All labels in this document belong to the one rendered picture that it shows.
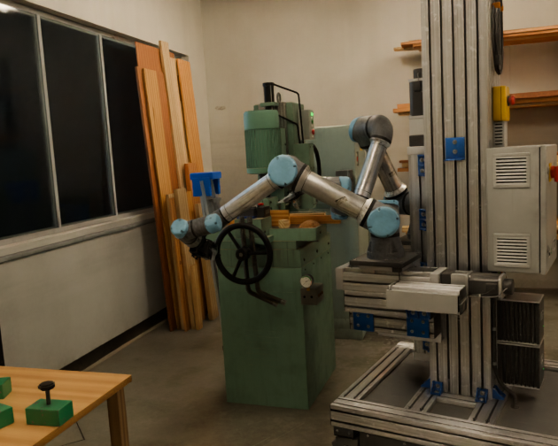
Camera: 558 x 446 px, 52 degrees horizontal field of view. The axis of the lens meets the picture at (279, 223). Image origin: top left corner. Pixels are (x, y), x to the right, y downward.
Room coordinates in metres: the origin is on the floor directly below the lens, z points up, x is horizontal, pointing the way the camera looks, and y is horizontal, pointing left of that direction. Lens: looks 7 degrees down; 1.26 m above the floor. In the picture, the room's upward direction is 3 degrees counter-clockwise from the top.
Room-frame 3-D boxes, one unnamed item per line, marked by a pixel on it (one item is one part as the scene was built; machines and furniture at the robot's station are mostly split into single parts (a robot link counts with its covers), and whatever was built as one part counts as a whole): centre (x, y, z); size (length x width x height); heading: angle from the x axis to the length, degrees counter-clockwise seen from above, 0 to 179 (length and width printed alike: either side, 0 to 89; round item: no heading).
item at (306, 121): (3.17, -0.18, 1.40); 0.10 x 0.06 x 0.16; 161
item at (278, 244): (2.86, 0.08, 0.82); 0.40 x 0.21 x 0.04; 71
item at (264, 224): (2.74, 0.12, 0.92); 0.15 x 0.13 x 0.09; 71
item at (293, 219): (2.90, -0.01, 0.92); 0.62 x 0.02 x 0.04; 71
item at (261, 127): (2.92, 0.06, 1.32); 0.18 x 0.18 x 0.31
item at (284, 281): (3.03, 0.02, 0.36); 0.58 x 0.45 x 0.71; 161
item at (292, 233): (2.82, 0.09, 0.87); 0.61 x 0.30 x 0.06; 71
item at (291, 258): (3.03, 0.02, 0.76); 0.57 x 0.45 x 0.09; 161
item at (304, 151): (3.07, -0.16, 1.23); 0.09 x 0.08 x 0.15; 161
